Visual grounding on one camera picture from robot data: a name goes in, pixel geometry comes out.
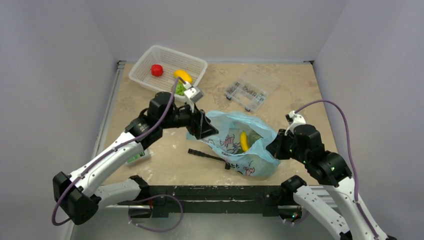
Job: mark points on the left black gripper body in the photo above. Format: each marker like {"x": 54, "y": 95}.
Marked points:
{"x": 187, "y": 119}

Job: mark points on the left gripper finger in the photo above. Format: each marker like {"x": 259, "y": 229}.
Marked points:
{"x": 205, "y": 128}
{"x": 197, "y": 119}

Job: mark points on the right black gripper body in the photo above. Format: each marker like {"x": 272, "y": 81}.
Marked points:
{"x": 276, "y": 148}

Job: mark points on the dark green fake melon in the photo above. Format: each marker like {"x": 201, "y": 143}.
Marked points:
{"x": 252, "y": 137}

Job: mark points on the green fake fruit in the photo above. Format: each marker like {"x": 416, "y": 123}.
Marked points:
{"x": 180, "y": 89}

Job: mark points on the light blue plastic bag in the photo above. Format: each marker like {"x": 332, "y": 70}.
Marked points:
{"x": 257, "y": 161}

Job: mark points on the yellow fake banana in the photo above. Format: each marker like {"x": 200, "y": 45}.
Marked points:
{"x": 244, "y": 142}

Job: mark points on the yellow fake fruit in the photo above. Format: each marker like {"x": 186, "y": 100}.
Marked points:
{"x": 184, "y": 75}

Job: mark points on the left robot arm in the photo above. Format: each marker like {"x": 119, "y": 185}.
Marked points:
{"x": 81, "y": 193}

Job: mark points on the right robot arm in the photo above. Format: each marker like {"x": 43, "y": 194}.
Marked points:
{"x": 352, "y": 221}

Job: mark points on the red fake fruit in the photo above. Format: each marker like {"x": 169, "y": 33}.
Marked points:
{"x": 156, "y": 70}

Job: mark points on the clear plastic screw organizer box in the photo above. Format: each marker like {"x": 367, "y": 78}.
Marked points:
{"x": 251, "y": 88}

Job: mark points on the green label clear small box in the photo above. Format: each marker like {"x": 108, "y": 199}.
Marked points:
{"x": 138, "y": 158}

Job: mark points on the white perforated plastic basket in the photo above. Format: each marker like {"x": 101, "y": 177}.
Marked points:
{"x": 171, "y": 60}

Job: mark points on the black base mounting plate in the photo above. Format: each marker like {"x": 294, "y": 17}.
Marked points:
{"x": 266, "y": 200}

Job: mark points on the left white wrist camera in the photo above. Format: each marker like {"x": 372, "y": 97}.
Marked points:
{"x": 193, "y": 94}

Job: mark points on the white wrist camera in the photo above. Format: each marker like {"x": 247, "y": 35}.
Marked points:
{"x": 294, "y": 120}
{"x": 193, "y": 94}

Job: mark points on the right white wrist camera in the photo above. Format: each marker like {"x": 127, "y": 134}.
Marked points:
{"x": 294, "y": 120}

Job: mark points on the black T-handle tool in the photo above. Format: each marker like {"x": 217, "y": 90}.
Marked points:
{"x": 205, "y": 155}

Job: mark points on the aluminium frame rail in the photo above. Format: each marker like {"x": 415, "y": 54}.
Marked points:
{"x": 92, "y": 101}

